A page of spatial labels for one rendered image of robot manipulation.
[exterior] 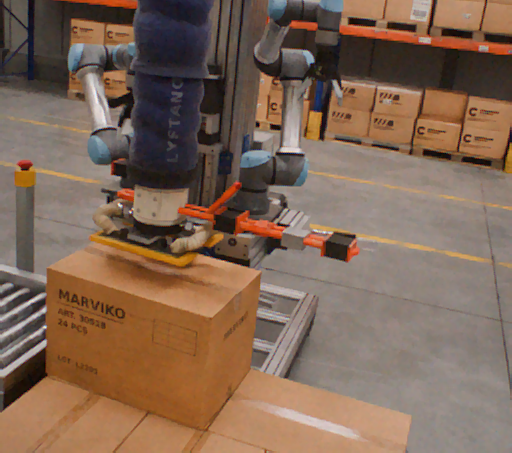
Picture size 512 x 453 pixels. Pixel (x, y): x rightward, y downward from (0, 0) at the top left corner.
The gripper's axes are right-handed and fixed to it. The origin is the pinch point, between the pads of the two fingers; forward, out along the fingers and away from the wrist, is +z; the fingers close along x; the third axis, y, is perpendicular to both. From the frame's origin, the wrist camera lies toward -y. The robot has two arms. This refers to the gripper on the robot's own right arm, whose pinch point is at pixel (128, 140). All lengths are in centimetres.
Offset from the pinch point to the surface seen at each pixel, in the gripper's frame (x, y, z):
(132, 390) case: -45, 35, 69
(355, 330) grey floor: 150, 70, 129
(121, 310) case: -45, 30, 42
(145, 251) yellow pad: -40, 34, 22
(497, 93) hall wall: 827, 105, 41
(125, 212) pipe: -28.0, 18.2, 16.6
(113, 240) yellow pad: -39.2, 21.5, 22.1
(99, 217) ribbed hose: -37.1, 14.4, 16.7
